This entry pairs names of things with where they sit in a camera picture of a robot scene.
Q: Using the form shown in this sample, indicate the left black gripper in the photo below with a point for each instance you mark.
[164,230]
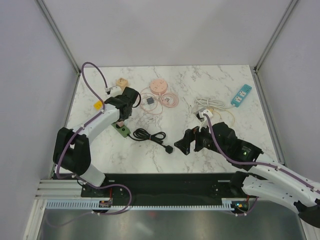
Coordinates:
[122,119]

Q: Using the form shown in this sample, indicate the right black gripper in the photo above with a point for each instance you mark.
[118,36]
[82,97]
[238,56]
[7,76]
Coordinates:
[189,136]

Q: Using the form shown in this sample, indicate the green power strip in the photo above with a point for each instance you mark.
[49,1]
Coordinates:
[123,130]

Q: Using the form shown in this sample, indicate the yellow cube plug adapter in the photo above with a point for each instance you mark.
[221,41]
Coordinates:
[98,105]

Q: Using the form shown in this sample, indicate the pink small plug adapter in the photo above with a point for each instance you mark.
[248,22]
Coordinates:
[120,123]

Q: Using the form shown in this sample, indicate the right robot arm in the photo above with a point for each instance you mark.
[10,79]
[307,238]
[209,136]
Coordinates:
[262,176]

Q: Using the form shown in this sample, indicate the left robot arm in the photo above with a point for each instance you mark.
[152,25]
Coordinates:
[72,147]

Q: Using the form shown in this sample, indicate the beige cube plug adapter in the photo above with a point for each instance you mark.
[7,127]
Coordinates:
[122,83]

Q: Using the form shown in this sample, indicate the grey small cube adapter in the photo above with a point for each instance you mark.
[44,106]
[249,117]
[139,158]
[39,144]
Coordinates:
[150,100]

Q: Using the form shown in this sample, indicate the pink round power strip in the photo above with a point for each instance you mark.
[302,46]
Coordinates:
[158,86]

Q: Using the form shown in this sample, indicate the teal power strip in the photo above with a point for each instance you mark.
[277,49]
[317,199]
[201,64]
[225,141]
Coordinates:
[241,95]

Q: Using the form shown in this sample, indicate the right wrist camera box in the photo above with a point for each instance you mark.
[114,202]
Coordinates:
[203,115]

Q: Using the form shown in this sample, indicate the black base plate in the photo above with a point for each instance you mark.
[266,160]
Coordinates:
[170,188]

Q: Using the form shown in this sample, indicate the white slotted cable duct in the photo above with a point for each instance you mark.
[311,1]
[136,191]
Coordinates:
[99,205]

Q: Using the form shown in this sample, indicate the left aluminium frame post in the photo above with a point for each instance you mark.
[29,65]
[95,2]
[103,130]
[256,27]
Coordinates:
[58,35]

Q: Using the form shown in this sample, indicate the aluminium frame post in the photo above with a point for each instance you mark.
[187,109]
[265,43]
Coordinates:
[276,33]
[58,35]

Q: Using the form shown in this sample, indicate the right aluminium frame post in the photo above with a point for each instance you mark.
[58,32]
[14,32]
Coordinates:
[276,33]

